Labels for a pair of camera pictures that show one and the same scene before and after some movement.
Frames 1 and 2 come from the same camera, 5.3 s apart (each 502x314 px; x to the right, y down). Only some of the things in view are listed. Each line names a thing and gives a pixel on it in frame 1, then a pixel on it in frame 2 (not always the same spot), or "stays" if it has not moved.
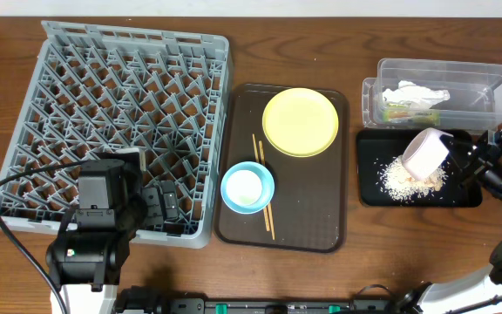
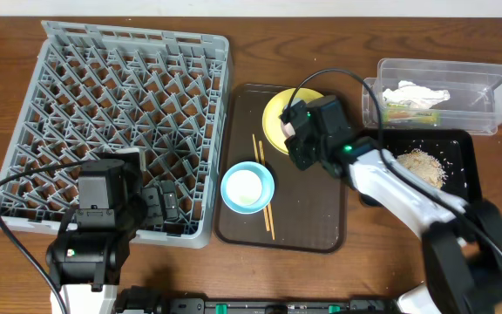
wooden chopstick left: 265,210 stays
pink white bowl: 424,153 -> 288,129
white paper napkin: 417,97 stays
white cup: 244,187 stays
